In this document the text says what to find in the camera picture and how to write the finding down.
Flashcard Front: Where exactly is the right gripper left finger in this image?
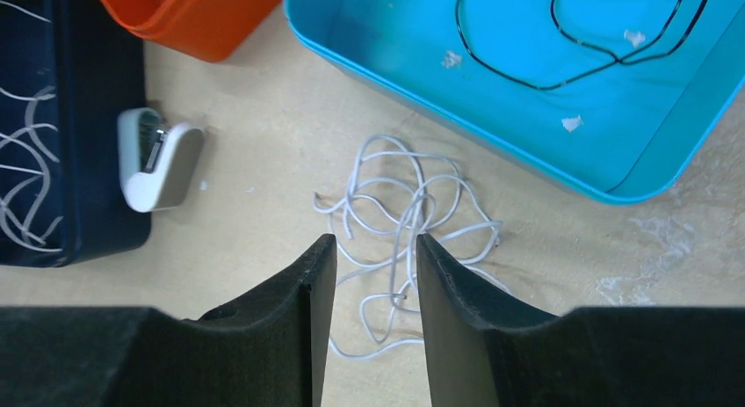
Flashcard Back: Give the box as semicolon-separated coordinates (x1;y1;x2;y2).
1;234;337;406

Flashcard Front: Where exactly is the orange plastic tray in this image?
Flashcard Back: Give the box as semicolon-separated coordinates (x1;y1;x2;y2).
99;0;281;62

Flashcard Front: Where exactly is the tangled cable pile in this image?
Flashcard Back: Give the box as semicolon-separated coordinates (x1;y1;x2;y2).
313;134;513;360

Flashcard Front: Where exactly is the small white stapler remover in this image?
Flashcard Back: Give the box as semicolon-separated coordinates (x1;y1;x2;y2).
117;107;206;214

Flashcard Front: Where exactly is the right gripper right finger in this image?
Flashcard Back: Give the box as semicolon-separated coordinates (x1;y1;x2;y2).
416;234;744;406

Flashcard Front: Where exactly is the teal plastic tray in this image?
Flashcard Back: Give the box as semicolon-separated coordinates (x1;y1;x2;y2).
284;0;744;205

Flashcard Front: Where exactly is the dark blue plastic tray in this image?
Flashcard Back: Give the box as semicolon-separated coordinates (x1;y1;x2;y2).
1;0;151;268

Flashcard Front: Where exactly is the black cable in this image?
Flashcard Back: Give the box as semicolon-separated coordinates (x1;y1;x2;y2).
454;0;716;92

